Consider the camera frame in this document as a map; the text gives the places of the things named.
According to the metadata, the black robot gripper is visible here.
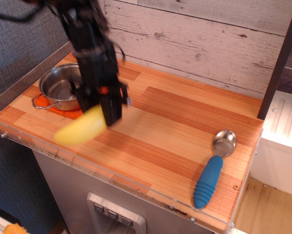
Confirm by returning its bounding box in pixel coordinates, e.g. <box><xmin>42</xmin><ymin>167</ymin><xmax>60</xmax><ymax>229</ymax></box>
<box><xmin>73</xmin><ymin>46</ymin><xmax>132</xmax><ymax>126</ymax></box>

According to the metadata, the yellow plastic banana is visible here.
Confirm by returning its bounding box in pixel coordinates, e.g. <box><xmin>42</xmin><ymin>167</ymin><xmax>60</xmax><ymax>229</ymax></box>
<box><xmin>54</xmin><ymin>105</ymin><xmax>107</xmax><ymax>146</ymax></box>

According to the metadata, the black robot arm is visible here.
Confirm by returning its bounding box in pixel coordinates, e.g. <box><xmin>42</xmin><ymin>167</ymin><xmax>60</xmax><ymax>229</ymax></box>
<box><xmin>23</xmin><ymin>0</ymin><xmax>130</xmax><ymax>126</ymax></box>

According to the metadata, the stainless steel pot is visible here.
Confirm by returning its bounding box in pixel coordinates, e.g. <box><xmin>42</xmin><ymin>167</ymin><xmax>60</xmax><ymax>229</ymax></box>
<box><xmin>32</xmin><ymin>63</ymin><xmax>81</xmax><ymax>111</ymax></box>

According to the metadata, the orange cloth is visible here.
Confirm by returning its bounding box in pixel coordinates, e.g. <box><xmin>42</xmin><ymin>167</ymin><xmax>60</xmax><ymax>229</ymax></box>
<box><xmin>33</xmin><ymin>86</ymin><xmax>110</xmax><ymax>120</ymax></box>

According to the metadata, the silver toy fridge cabinet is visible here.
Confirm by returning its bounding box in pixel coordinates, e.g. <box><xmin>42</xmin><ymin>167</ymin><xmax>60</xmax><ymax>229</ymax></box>
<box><xmin>33</xmin><ymin>151</ymin><xmax>210</xmax><ymax>234</ymax></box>

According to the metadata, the grey dispenser button panel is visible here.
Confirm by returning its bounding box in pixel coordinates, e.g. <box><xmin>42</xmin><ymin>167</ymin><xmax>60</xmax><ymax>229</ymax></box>
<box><xmin>87</xmin><ymin>192</ymin><xmax>147</xmax><ymax>234</ymax></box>

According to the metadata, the orange object bottom left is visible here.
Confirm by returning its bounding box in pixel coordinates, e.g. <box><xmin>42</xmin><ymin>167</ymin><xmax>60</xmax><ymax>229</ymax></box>
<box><xmin>2</xmin><ymin>224</ymin><xmax>28</xmax><ymax>234</ymax></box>

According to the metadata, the blue handled metal spoon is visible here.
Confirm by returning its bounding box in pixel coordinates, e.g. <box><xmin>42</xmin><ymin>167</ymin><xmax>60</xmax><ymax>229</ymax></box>
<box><xmin>193</xmin><ymin>130</ymin><xmax>236</xmax><ymax>209</ymax></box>

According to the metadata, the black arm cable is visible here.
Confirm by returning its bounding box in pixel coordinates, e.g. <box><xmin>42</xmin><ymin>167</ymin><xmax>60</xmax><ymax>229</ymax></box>
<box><xmin>0</xmin><ymin>4</ymin><xmax>43</xmax><ymax>23</ymax></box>

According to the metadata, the dark right post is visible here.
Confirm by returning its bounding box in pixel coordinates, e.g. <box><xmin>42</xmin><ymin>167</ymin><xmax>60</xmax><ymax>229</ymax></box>
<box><xmin>257</xmin><ymin>19</ymin><xmax>292</xmax><ymax>120</ymax></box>

